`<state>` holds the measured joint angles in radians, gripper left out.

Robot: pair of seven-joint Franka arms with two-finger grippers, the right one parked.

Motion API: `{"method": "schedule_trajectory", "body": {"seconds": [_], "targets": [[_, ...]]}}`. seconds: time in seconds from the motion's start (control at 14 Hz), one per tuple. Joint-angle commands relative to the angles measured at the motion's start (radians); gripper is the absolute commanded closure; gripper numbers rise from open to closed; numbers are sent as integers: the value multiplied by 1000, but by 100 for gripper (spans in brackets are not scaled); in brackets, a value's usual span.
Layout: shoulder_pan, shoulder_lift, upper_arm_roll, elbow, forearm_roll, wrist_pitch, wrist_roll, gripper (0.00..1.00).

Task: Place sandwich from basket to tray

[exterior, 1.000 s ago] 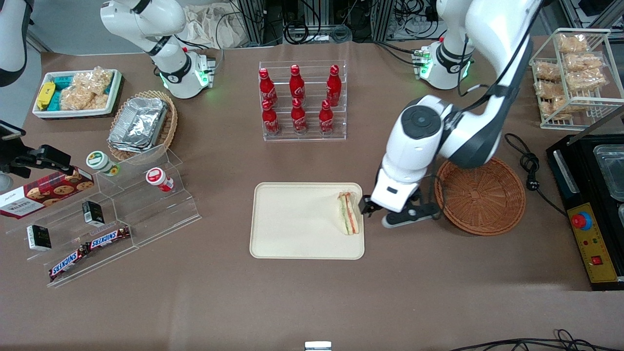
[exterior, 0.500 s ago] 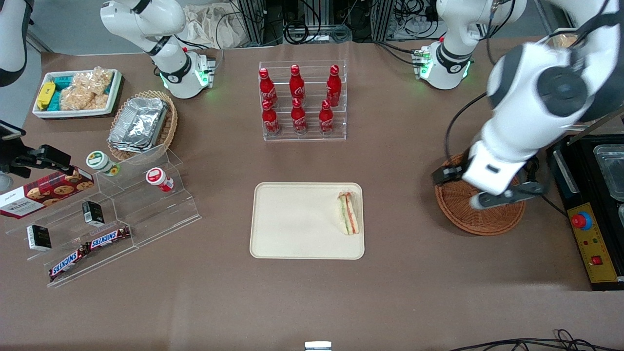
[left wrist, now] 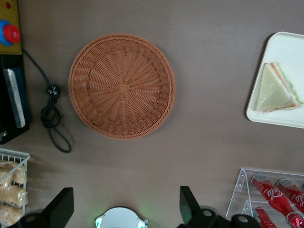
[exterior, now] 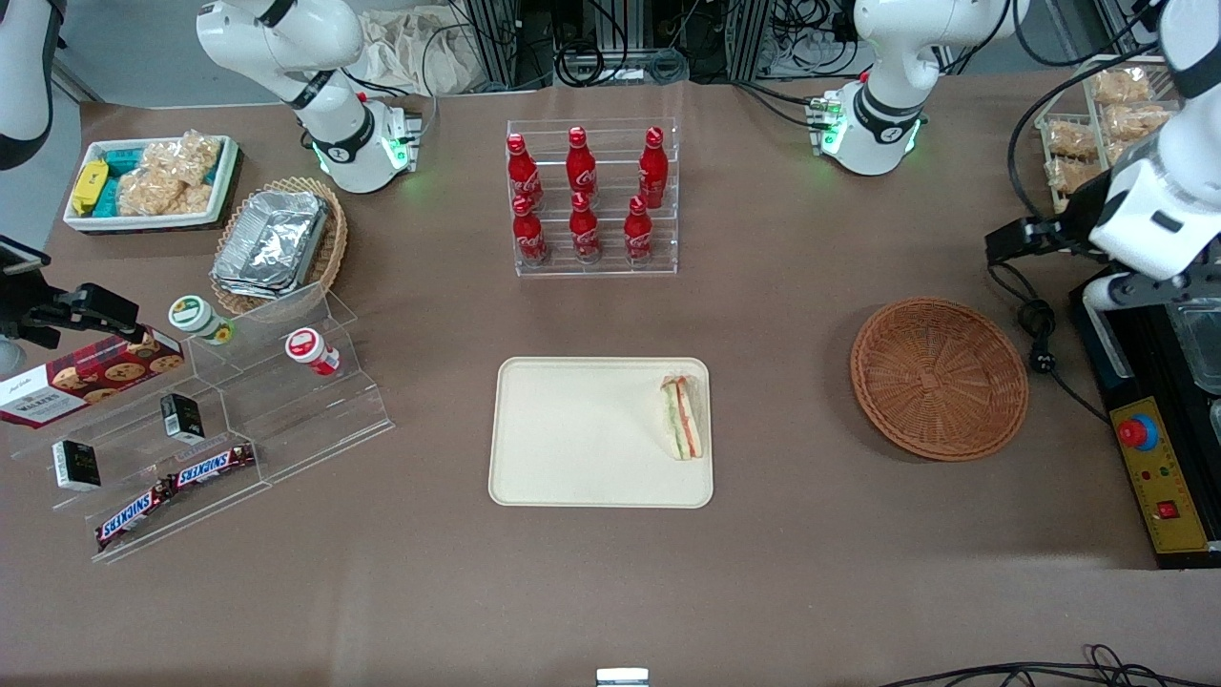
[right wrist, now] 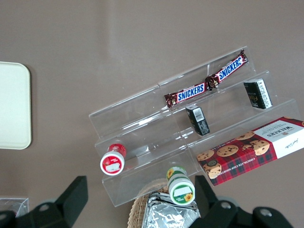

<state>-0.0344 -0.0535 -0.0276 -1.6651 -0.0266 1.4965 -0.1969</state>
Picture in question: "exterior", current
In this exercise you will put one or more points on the beige cloth bag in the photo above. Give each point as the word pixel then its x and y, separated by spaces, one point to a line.
pixel 420 57

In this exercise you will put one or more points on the clear plastic container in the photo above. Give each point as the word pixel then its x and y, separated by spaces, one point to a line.
pixel 1200 343

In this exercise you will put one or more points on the clear acrylic bottle rack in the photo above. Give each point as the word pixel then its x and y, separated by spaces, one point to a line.
pixel 610 143

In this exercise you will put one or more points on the cup with green lid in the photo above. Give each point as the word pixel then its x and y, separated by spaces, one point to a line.
pixel 194 315

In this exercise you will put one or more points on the Snickers chocolate bar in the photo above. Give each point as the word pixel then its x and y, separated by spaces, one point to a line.
pixel 134 515
pixel 215 465

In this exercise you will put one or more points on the small silver object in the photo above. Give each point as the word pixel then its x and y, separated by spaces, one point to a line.
pixel 622 678

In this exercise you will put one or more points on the black machine with yellow panel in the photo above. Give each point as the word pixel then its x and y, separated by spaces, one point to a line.
pixel 1159 496

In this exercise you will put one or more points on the white rectangular tray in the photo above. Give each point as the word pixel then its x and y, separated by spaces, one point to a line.
pixel 582 434

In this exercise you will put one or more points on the red cookie box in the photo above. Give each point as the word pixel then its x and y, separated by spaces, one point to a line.
pixel 86 382

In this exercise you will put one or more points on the yellow snack packet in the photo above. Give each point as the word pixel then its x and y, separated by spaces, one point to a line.
pixel 91 186

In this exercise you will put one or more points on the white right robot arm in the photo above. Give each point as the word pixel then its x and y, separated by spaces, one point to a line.
pixel 334 105

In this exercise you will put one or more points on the red emergency stop button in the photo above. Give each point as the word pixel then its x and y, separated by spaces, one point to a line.
pixel 1135 432

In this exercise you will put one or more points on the cup with red lid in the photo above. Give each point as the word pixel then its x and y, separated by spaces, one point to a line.
pixel 307 348

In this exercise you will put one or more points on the teal snack packet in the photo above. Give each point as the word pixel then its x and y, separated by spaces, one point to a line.
pixel 108 198
pixel 124 158

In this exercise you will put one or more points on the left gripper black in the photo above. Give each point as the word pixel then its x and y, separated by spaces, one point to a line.
pixel 1076 221

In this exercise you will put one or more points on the red cola bottle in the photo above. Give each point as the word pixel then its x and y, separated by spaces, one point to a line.
pixel 581 170
pixel 585 232
pixel 637 234
pixel 652 172
pixel 523 172
pixel 529 237

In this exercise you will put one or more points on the triangle sandwich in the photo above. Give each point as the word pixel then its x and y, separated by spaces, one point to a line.
pixel 682 420

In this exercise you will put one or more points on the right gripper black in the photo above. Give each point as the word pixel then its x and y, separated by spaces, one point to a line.
pixel 27 305

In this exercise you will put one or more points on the white plastic snack bin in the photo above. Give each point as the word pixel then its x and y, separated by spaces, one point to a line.
pixel 143 223

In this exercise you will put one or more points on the small black box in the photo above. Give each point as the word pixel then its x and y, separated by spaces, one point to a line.
pixel 76 466
pixel 181 418

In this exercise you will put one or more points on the aluminium foil container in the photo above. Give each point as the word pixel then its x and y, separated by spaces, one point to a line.
pixel 272 243

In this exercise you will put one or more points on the clear acrylic stepped shelf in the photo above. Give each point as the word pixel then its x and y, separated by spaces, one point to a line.
pixel 315 420

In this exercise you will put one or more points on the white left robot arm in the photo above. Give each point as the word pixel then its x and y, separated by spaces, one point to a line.
pixel 887 105

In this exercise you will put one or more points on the oval wicker basket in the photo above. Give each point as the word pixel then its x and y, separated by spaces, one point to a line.
pixel 332 253

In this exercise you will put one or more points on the round brown wicker basket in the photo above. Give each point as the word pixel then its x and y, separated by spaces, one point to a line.
pixel 940 382

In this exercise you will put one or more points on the aluminium frame post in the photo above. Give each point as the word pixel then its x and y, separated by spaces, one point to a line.
pixel 506 38
pixel 749 38

